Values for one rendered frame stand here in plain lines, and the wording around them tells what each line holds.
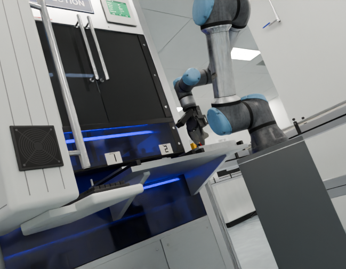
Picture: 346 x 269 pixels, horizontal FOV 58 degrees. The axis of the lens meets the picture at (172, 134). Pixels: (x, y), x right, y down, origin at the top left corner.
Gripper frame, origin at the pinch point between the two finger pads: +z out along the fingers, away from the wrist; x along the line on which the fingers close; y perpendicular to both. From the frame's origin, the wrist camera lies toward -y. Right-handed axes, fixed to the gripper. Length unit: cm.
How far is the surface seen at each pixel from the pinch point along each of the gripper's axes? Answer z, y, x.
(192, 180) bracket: 12.9, 11.9, 26.1
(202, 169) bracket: 9.8, 11.9, 16.2
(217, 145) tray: 3.3, 4.6, -6.1
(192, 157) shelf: 7.0, -16.2, -8.7
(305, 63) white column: -53, 156, 0
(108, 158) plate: -9.1, -31.5, 31.0
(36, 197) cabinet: 11, -84, -24
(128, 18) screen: -96, 9, 29
